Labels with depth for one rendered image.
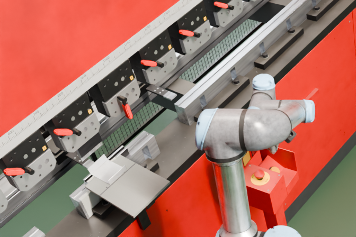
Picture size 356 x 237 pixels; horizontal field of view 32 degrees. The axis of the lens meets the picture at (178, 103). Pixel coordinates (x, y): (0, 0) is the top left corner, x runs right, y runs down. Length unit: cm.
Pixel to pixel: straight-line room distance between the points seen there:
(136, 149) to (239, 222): 64
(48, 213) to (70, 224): 140
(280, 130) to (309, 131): 137
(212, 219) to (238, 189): 88
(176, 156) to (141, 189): 31
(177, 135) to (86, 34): 68
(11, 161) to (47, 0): 51
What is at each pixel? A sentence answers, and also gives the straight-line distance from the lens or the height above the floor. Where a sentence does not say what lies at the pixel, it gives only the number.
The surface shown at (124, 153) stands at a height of 99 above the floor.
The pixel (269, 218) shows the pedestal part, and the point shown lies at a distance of 258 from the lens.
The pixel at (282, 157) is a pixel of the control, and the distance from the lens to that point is 246.
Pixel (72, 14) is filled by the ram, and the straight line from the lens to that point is 197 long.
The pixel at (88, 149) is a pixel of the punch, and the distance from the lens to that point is 221.
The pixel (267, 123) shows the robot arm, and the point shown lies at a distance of 166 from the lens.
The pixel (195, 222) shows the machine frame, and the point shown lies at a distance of 258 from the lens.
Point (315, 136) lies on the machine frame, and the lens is 313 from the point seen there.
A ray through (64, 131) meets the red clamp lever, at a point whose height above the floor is 130.
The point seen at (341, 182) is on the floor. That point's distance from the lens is 337.
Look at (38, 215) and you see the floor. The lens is 374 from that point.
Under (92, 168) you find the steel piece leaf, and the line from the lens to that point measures 228.
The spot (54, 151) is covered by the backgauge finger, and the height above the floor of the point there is 103.
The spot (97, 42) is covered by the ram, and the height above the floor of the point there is 147.
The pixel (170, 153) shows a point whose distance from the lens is 242.
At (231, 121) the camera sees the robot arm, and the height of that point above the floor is 140.
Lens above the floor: 249
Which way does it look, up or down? 38 degrees down
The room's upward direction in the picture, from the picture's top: 18 degrees counter-clockwise
